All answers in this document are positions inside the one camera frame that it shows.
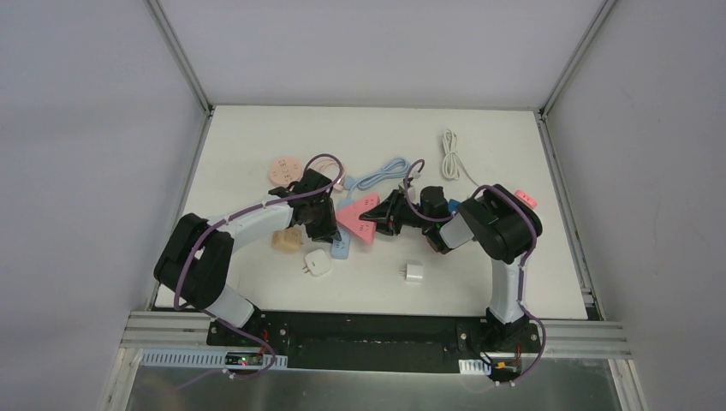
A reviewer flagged pink power strip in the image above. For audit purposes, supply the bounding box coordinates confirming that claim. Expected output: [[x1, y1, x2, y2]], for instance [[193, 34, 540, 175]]
[[336, 193, 380, 246]]

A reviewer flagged beige cube plug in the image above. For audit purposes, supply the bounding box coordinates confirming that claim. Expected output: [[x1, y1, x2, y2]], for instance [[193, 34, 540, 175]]
[[271, 227, 302, 253]]

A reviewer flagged white charger plug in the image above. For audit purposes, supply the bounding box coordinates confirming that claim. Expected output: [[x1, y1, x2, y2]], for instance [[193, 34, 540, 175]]
[[303, 249, 332, 277]]

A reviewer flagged round pink socket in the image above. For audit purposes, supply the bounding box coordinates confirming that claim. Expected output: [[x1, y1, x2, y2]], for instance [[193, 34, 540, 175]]
[[268, 156, 303, 187]]

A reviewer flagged small white usb charger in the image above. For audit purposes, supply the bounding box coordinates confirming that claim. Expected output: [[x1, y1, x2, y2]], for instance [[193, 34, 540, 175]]
[[403, 263, 425, 283]]

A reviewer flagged small pink plug adapter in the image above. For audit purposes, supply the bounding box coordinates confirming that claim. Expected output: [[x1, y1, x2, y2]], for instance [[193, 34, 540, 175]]
[[515, 190, 538, 210]]

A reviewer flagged light blue power strip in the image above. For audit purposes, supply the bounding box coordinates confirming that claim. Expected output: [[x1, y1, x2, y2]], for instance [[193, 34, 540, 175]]
[[330, 199, 354, 260]]

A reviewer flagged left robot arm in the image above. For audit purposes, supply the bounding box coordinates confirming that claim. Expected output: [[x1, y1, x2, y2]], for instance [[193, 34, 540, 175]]
[[153, 170, 341, 347]]

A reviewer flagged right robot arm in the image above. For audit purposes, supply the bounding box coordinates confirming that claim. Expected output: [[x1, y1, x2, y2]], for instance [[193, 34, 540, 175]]
[[360, 184, 543, 351]]

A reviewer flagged white cable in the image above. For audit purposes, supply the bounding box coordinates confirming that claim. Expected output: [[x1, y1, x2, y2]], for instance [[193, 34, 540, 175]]
[[440, 128, 483, 188]]

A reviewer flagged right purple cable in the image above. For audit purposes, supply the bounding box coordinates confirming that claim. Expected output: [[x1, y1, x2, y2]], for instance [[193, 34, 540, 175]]
[[402, 158, 549, 387]]

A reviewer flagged purple cable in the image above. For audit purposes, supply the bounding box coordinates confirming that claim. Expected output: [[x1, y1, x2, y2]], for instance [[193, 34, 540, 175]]
[[172, 152, 347, 381], [402, 158, 549, 387]]

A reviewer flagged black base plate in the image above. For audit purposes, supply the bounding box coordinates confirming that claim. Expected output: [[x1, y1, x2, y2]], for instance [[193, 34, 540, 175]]
[[206, 311, 541, 374]]

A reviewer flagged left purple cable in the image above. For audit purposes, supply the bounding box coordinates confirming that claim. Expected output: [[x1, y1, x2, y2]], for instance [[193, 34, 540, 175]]
[[172, 152, 347, 381]]

